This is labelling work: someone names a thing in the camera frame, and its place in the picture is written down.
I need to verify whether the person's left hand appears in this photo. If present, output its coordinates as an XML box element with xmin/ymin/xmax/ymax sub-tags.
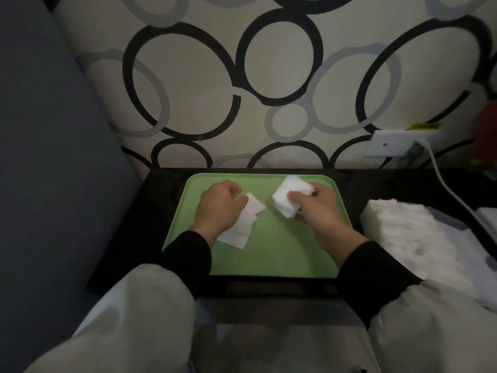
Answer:
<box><xmin>189</xmin><ymin>180</ymin><xmax>249</xmax><ymax>249</ymax></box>

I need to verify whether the person's right hand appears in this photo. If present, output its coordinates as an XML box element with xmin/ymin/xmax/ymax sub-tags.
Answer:
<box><xmin>286</xmin><ymin>182</ymin><xmax>370</xmax><ymax>268</ymax></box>

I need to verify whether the pile of white cotton pads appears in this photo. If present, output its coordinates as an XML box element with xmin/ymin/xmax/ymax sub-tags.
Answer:
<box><xmin>216</xmin><ymin>193</ymin><xmax>268</xmax><ymax>250</ymax></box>

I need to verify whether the white cotton pad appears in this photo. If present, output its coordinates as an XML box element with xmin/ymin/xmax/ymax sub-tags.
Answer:
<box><xmin>271</xmin><ymin>174</ymin><xmax>315</xmax><ymax>219</ymax></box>

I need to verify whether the green plastic tray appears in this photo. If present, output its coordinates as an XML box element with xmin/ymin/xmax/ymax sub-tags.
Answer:
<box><xmin>162</xmin><ymin>173</ymin><xmax>353</xmax><ymax>279</ymax></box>

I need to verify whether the person's left forearm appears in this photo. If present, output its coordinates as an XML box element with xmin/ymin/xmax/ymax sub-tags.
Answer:
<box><xmin>23</xmin><ymin>231</ymin><xmax>212</xmax><ymax>373</ymax></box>

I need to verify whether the person's right forearm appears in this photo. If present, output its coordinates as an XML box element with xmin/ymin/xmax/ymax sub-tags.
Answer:
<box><xmin>335</xmin><ymin>240</ymin><xmax>497</xmax><ymax>373</ymax></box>

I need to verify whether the white power bank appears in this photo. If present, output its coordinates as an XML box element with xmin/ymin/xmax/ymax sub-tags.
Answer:
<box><xmin>475</xmin><ymin>207</ymin><xmax>497</xmax><ymax>234</ymax></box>

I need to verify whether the grey upholstered sofa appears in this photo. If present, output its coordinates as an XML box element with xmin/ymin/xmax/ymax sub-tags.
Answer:
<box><xmin>0</xmin><ymin>0</ymin><xmax>142</xmax><ymax>373</ymax></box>

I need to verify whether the red decoration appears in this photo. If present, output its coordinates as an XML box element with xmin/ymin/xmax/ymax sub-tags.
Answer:
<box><xmin>470</xmin><ymin>112</ymin><xmax>497</xmax><ymax>169</ymax></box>

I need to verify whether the white wall socket plate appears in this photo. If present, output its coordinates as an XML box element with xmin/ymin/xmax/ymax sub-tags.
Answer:
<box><xmin>363</xmin><ymin>130</ymin><xmax>435</xmax><ymax>159</ymax></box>

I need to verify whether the white charger cable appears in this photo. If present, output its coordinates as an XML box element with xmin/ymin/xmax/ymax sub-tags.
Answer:
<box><xmin>415</xmin><ymin>141</ymin><xmax>497</xmax><ymax>243</ymax></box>

